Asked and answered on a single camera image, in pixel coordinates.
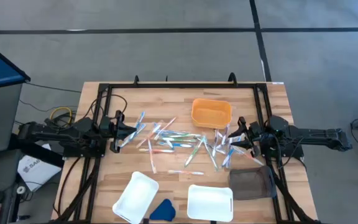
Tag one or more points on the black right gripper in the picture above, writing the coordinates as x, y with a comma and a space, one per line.
256, 135

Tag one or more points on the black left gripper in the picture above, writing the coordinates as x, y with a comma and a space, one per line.
109, 127

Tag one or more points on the blue toothbrush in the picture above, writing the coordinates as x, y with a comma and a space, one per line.
140, 119
132, 135
168, 143
172, 132
180, 145
228, 158

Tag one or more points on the orange plastic bin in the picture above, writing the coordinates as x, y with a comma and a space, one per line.
211, 113

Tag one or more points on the orange toothbrush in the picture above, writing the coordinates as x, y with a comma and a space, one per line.
185, 172
166, 126
149, 135
157, 151
151, 157
250, 157

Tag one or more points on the green toothbrush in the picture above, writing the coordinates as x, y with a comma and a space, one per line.
210, 154
179, 140
185, 135
194, 152

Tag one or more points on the white plastic bin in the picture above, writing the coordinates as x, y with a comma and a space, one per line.
210, 202
135, 197

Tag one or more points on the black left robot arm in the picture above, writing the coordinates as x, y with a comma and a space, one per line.
57, 133

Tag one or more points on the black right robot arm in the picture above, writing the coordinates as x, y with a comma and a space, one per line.
315, 137

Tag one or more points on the grey plastic bin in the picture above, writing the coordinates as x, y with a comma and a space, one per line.
250, 183

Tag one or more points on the blue cloth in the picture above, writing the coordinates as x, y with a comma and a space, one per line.
163, 211

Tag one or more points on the black diagonal bar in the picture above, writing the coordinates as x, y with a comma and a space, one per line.
36, 151

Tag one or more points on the white printed box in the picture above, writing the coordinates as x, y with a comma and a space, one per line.
37, 169

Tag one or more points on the white tape roll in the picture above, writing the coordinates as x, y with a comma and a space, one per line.
20, 189

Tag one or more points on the black frame clamp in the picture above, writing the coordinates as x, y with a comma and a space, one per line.
136, 80
232, 79

